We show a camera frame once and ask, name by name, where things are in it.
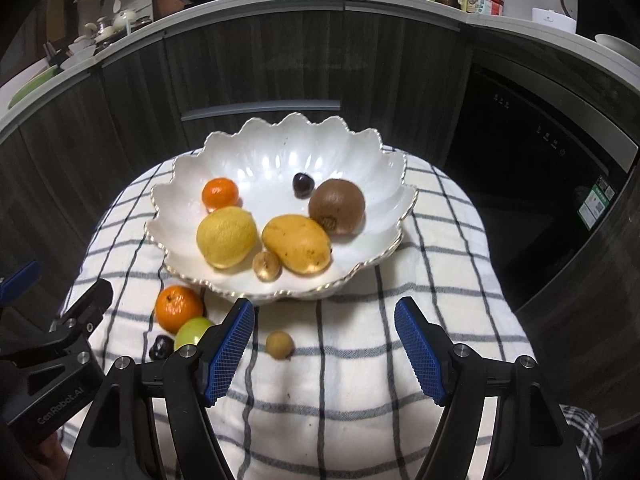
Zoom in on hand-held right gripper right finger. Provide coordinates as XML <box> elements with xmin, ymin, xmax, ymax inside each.
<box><xmin>394</xmin><ymin>296</ymin><xmax>588</xmax><ymax>480</ymax></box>

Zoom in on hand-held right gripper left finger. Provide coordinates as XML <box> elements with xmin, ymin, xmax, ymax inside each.
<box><xmin>67</xmin><ymin>297</ymin><xmax>256</xmax><ymax>480</ymax></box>

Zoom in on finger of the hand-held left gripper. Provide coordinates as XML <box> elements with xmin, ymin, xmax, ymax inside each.
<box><xmin>0</xmin><ymin>278</ymin><xmax>114</xmax><ymax>413</ymax></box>
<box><xmin>0</xmin><ymin>260</ymin><xmax>43</xmax><ymax>306</ymax></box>

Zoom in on small tan longan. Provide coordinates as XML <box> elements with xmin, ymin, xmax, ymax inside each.
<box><xmin>252</xmin><ymin>250</ymin><xmax>282</xmax><ymax>282</ymax></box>
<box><xmin>265</xmin><ymin>330</ymin><xmax>295</xmax><ymax>361</ymax></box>

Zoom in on yellow lemon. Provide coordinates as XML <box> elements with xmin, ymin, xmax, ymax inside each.
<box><xmin>196</xmin><ymin>206</ymin><xmax>259</xmax><ymax>271</ymax></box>

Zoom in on yellow mango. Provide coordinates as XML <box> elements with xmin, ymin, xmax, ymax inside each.
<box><xmin>261</xmin><ymin>214</ymin><xmax>333</xmax><ymax>276</ymax></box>

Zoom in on orange tangerine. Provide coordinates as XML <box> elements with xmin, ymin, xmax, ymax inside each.
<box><xmin>155</xmin><ymin>285</ymin><xmax>205</xmax><ymax>335</ymax></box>
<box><xmin>202</xmin><ymin>177</ymin><xmax>241</xmax><ymax>212</ymax></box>

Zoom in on brown kiwi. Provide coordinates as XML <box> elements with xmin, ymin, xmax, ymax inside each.
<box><xmin>308</xmin><ymin>178</ymin><xmax>366</xmax><ymax>236</ymax></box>

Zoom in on white scalloped bowl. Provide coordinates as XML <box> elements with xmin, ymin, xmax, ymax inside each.
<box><xmin>144</xmin><ymin>112</ymin><xmax>420</xmax><ymax>306</ymax></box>

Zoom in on green apple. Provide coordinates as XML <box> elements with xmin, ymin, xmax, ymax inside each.
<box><xmin>173</xmin><ymin>316</ymin><xmax>216</xmax><ymax>353</ymax></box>

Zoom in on white checked cloth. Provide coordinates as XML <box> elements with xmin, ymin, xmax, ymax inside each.
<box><xmin>57</xmin><ymin>147</ymin><xmax>566</xmax><ymax>480</ymax></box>

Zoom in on green basin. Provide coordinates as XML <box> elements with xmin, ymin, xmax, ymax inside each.
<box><xmin>7</xmin><ymin>65</ymin><xmax>58</xmax><ymax>110</ymax></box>

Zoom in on black dishwasher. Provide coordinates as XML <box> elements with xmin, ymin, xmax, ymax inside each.
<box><xmin>440</xmin><ymin>62</ymin><xmax>633</xmax><ymax>301</ymax></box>

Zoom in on black knife block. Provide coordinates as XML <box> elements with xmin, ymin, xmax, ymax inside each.
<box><xmin>42</xmin><ymin>42</ymin><xmax>71</xmax><ymax>68</ymax></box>

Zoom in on dish rack with crockery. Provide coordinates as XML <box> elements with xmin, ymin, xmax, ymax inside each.
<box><xmin>82</xmin><ymin>9</ymin><xmax>138</xmax><ymax>43</ymax></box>

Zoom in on dark wood base cabinets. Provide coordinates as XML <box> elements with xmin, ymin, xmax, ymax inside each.
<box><xmin>0</xmin><ymin>0</ymin><xmax>640</xmax><ymax>436</ymax></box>

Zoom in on white box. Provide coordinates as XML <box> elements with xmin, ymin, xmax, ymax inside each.
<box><xmin>531</xmin><ymin>6</ymin><xmax>578</xmax><ymax>36</ymax></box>

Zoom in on white plate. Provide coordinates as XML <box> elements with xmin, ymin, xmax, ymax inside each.
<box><xmin>594</xmin><ymin>34</ymin><xmax>640</xmax><ymax>61</ymax></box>

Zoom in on black microwave oven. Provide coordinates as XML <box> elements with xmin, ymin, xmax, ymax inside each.
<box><xmin>575</xmin><ymin>0</ymin><xmax>640</xmax><ymax>61</ymax></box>

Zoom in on grey drawer handle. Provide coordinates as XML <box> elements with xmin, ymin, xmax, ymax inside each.
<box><xmin>180</xmin><ymin>101</ymin><xmax>342</xmax><ymax>122</ymax></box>

